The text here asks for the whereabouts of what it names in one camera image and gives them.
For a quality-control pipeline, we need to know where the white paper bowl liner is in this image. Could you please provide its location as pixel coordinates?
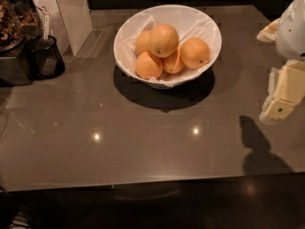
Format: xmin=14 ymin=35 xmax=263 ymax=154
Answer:
xmin=115 ymin=14 xmax=222 ymax=88

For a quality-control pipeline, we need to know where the dark metal appliance base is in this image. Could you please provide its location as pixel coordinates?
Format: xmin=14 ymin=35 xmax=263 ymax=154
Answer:
xmin=0 ymin=41 xmax=33 ymax=87

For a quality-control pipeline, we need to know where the orange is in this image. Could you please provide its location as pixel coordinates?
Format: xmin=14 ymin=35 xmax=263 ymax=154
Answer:
xmin=135 ymin=31 xmax=150 ymax=54
xmin=148 ymin=24 xmax=179 ymax=58
xmin=163 ymin=47 xmax=186 ymax=74
xmin=180 ymin=37 xmax=211 ymax=70
xmin=135 ymin=52 xmax=163 ymax=80

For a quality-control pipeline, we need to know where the black pot with tag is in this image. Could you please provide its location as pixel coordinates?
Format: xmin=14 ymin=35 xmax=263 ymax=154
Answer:
xmin=26 ymin=35 xmax=65 ymax=79

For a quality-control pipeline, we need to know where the white pillar block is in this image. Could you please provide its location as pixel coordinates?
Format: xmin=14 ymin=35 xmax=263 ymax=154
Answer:
xmin=32 ymin=0 xmax=92 ymax=55

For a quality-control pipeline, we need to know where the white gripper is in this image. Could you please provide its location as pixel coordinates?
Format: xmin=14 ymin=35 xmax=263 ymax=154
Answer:
xmin=256 ymin=0 xmax=305 ymax=125

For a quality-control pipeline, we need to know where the white bowl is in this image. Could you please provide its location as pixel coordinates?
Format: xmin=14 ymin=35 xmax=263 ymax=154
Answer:
xmin=112 ymin=4 xmax=223 ymax=90

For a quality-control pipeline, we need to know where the glass jar of nuts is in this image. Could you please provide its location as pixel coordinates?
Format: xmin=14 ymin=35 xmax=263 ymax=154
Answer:
xmin=0 ymin=0 xmax=40 ymax=52

